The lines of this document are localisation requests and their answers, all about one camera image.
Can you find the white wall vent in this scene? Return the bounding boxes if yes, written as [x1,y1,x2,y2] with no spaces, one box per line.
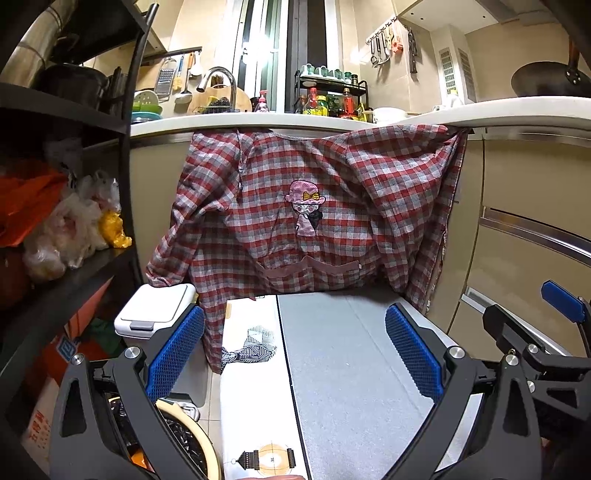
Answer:
[438,46,476,104]

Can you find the green plastic bag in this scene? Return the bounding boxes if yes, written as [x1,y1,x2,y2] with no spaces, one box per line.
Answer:
[88,318,123,356]

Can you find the white lidded pedal bin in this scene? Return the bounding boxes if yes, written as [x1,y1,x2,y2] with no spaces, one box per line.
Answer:
[114,283,211,409]

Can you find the beige bin with black bag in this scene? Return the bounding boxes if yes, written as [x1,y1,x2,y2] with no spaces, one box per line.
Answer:
[106,397,221,480]

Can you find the black spice rack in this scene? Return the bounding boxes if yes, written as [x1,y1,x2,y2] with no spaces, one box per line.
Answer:
[293,65,370,121]

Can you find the metal grater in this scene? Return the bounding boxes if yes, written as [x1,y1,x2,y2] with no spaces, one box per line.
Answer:
[154,58,178,103]

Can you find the white printed sack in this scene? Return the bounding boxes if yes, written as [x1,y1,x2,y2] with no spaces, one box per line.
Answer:
[21,374,65,472]

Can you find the stack of green bowls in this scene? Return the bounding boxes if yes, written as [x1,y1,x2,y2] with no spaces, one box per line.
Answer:
[130,90,164,124]

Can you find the wire basket with fruit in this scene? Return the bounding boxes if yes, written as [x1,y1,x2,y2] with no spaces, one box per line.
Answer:
[194,96,236,115]

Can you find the black shelf rack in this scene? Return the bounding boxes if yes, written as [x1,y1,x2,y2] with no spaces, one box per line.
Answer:
[0,0,160,416]

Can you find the white kitchen countertop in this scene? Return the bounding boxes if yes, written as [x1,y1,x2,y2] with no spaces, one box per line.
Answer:
[129,96,591,139]

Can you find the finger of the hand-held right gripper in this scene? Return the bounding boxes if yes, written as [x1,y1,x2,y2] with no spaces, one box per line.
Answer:
[541,279,591,324]
[482,304,591,416]

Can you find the row of green cups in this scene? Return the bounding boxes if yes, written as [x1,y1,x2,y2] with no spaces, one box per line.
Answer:
[299,65,360,84]

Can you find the black cooking pot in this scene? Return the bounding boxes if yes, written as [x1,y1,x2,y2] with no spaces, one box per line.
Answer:
[39,62,112,112]

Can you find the white pot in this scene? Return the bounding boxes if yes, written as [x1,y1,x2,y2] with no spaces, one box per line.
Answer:
[372,107,409,124]

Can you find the orange plastic bag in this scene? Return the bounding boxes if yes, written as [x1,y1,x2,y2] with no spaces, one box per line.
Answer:
[0,168,70,247]

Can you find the chrome kitchen faucet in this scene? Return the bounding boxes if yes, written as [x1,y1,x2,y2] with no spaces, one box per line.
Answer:
[196,67,238,114]

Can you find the clear plastic bags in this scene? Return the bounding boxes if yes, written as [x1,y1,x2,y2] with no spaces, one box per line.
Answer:
[23,171,123,282]

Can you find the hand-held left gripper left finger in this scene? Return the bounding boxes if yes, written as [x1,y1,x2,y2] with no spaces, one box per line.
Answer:
[48,305,206,480]

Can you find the hanging kitchen knife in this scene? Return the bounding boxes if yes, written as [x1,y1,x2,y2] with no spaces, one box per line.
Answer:
[406,27,420,75]

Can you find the hanging kitchen utensils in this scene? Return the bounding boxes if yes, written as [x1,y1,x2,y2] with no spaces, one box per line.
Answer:
[366,16,407,69]

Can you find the white overhead cabinet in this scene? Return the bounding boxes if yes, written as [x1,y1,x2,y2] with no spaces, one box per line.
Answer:
[392,0,546,35]

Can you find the orange cardboard box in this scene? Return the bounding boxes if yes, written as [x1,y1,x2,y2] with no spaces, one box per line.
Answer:
[37,281,116,384]

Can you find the long metal drawer handle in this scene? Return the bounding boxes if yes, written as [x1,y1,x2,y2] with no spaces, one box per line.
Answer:
[480,205,591,259]
[462,286,591,356]

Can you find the beige kitchen cabinet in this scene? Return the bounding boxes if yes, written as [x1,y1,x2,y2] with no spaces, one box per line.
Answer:
[129,129,591,352]

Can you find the red plaid shirt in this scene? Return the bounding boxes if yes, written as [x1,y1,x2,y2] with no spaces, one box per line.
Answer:
[145,124,469,374]

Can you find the white printed table mat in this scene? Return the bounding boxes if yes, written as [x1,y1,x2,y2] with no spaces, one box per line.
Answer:
[219,295,311,480]

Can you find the black wok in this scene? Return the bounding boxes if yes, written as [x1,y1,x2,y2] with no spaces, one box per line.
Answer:
[510,39,591,99]

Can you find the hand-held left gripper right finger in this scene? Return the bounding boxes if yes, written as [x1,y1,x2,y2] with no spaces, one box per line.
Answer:
[385,302,543,480]

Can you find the yellow plastic bag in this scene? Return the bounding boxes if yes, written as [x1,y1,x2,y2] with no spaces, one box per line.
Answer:
[99,210,133,250]

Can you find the kitchen window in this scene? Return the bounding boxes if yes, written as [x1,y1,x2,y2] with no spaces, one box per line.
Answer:
[228,0,345,114]

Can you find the round wooden cutting board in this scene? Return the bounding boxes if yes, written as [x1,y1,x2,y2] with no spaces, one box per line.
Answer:
[187,83,254,115]

